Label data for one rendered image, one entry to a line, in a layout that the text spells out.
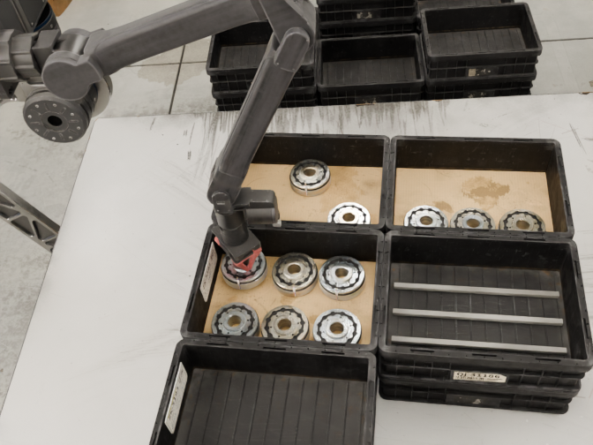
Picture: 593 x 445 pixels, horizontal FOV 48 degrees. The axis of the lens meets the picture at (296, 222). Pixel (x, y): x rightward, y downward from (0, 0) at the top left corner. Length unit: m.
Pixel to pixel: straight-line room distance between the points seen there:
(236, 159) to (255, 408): 0.50
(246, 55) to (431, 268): 1.45
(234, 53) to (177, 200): 0.98
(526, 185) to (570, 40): 1.99
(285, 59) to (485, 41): 1.74
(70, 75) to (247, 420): 0.73
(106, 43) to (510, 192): 1.02
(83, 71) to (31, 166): 2.18
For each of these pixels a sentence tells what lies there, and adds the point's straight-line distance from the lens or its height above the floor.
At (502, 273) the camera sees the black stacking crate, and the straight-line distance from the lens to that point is 1.56.
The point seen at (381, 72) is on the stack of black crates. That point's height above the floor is 0.38.
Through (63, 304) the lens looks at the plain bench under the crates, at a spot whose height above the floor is 0.70.
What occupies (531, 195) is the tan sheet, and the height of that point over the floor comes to 0.83.
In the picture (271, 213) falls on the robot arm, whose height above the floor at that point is 1.08.
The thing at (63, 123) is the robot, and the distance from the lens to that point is 1.60.
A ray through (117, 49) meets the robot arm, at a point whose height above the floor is 1.47.
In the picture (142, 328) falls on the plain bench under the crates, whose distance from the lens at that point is 1.70.
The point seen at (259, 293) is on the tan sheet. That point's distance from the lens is 1.52.
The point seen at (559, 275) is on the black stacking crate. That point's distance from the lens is 1.58.
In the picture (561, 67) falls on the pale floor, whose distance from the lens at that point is 3.47.
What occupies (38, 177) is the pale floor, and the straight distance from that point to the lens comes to 3.24.
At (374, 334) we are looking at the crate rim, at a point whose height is 0.93.
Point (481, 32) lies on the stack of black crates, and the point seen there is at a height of 0.49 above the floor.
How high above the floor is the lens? 2.09
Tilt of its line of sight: 50 degrees down
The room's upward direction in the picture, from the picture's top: 9 degrees counter-clockwise
